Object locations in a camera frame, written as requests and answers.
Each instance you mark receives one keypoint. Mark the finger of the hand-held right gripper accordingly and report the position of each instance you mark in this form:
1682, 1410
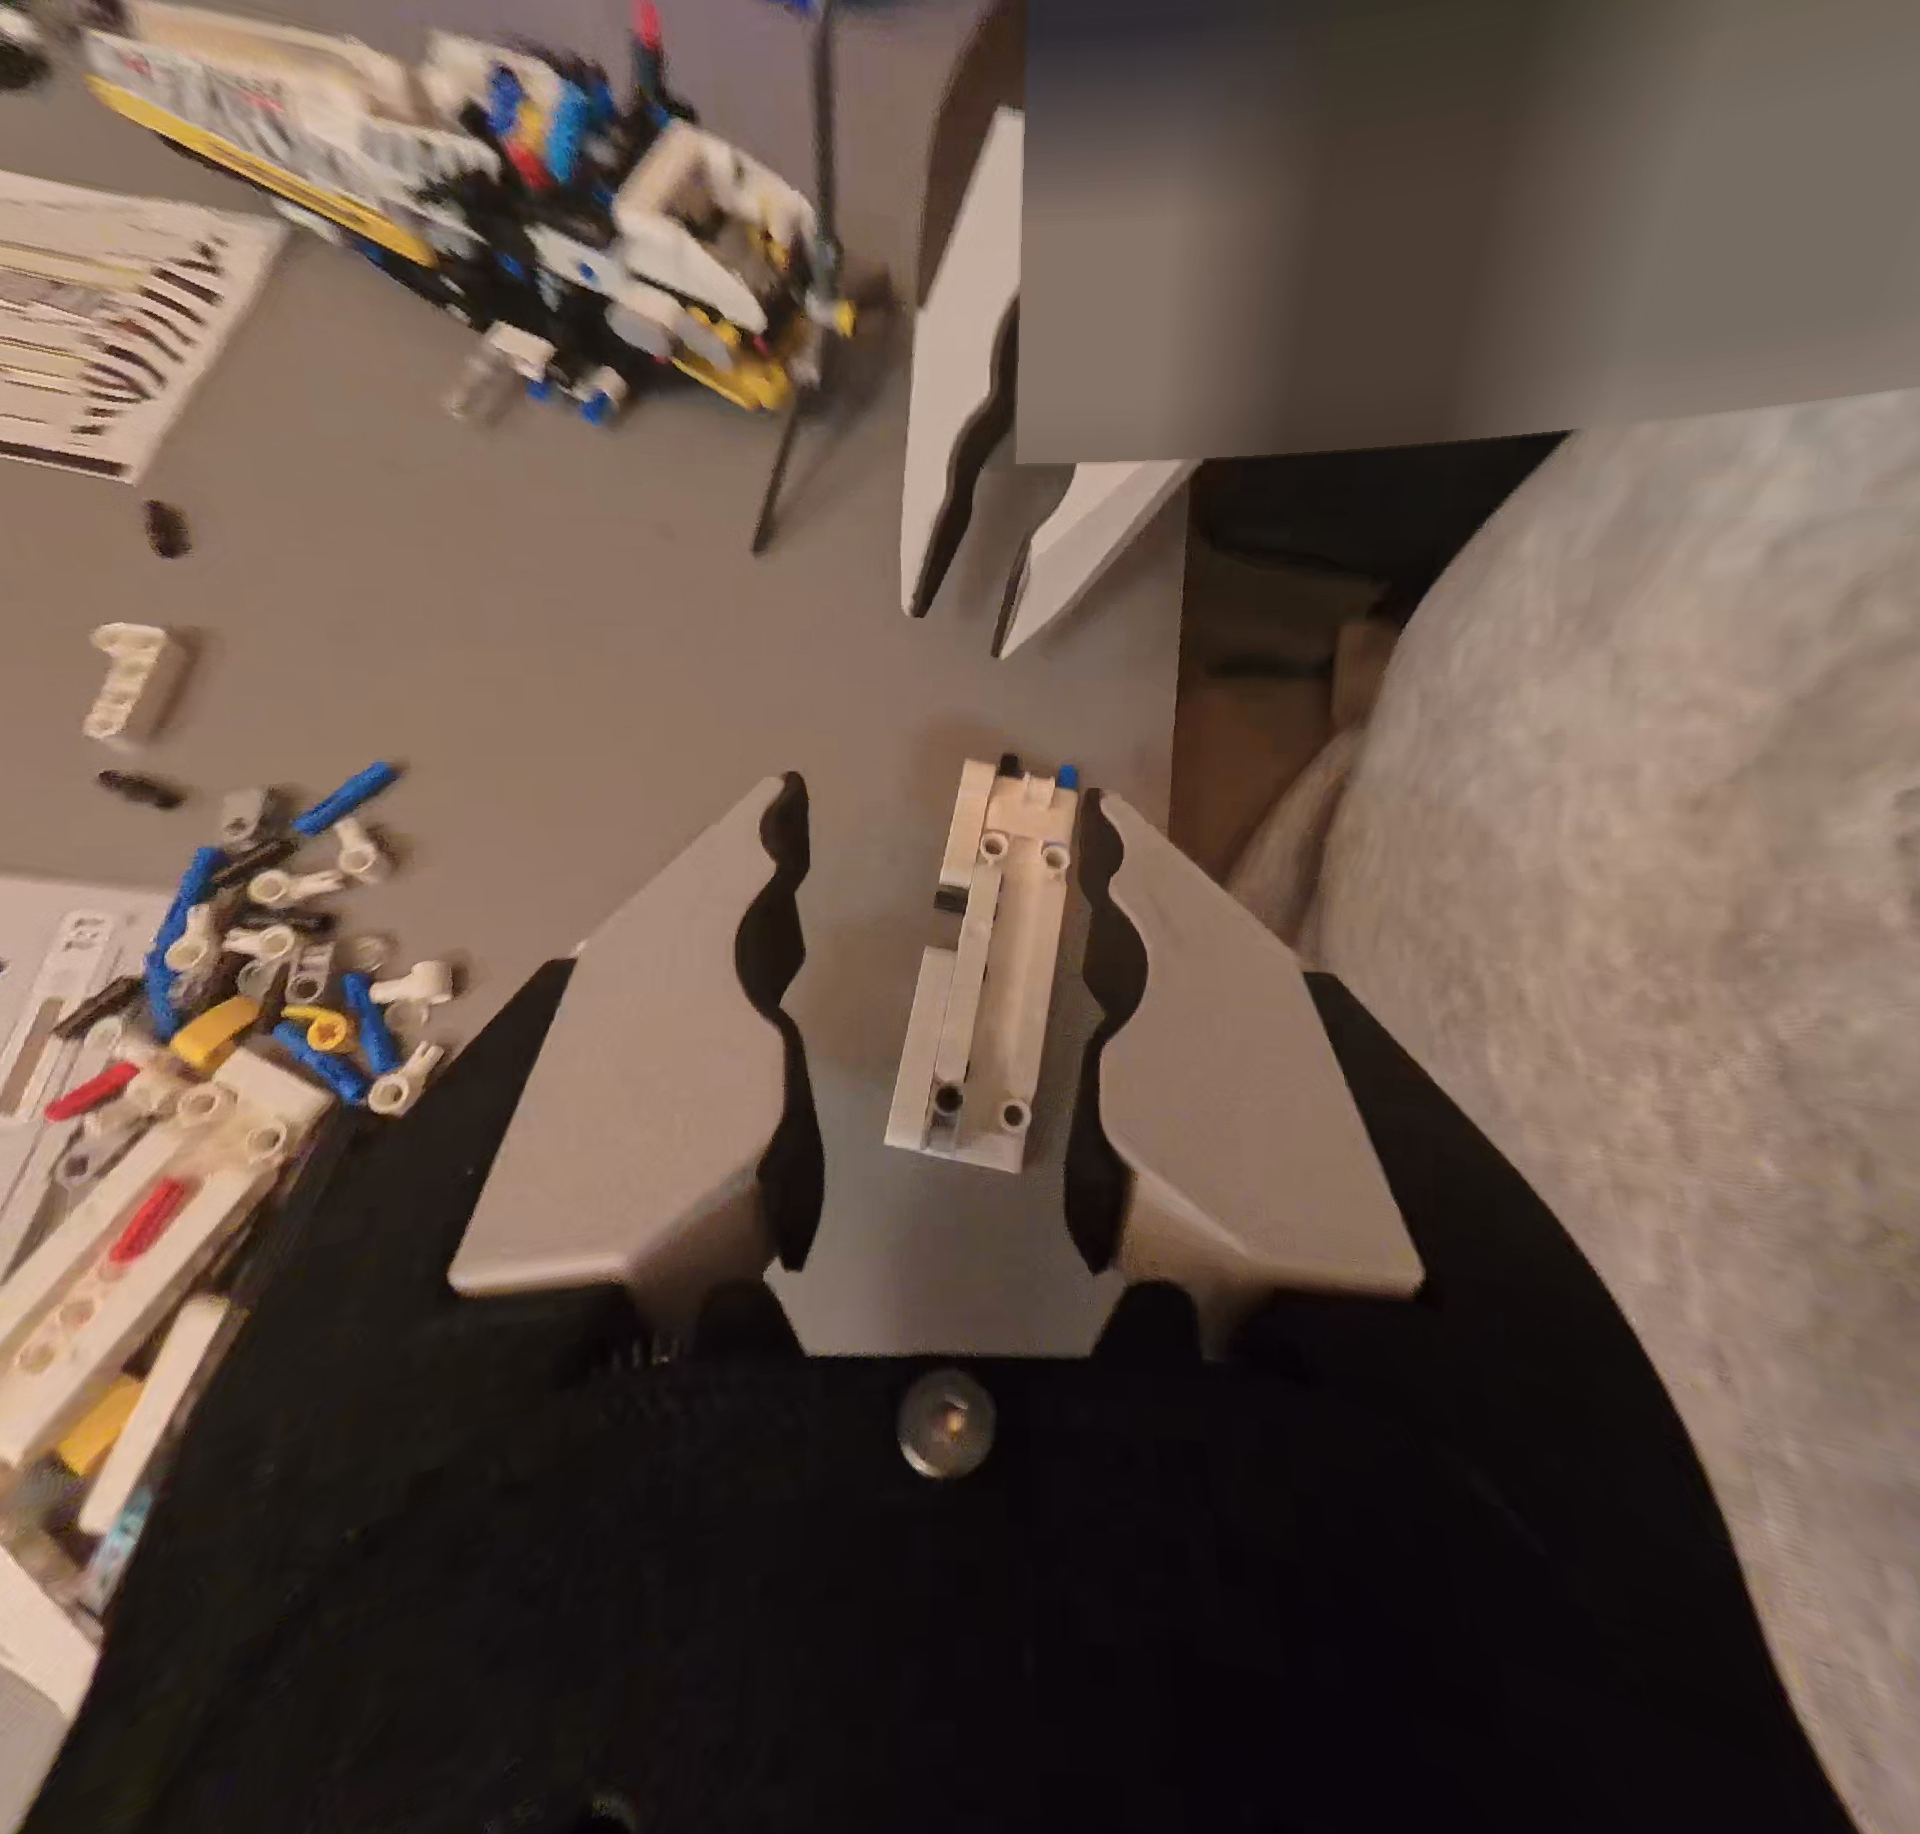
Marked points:
962, 365
1095, 529

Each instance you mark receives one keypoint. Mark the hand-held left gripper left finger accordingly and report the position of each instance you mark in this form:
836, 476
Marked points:
632, 1099

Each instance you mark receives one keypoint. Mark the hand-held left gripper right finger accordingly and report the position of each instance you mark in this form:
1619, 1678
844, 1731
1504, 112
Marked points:
1260, 1114

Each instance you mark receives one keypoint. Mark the white lego panel assembly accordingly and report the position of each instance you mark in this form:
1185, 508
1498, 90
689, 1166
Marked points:
1022, 935

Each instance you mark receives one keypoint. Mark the pile of loose lego pieces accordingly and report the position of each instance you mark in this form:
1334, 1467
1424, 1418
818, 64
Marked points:
212, 1039

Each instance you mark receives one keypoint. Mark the white black lego vehicle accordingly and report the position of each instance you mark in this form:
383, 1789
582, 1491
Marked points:
452, 154

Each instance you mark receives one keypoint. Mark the black lego pin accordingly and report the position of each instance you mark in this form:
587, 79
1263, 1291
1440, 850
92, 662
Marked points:
143, 789
165, 529

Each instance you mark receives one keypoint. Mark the white angled lego beam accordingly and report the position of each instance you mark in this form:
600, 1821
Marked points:
143, 679

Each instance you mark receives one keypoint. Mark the black chair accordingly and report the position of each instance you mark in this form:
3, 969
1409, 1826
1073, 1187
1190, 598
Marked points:
1307, 515

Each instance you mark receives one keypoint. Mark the open instruction booklet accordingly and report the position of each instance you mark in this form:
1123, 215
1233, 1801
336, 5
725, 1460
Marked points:
32, 965

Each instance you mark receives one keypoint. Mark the zebra striped sticker sheet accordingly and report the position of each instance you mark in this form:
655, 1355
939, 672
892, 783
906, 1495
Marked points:
107, 319

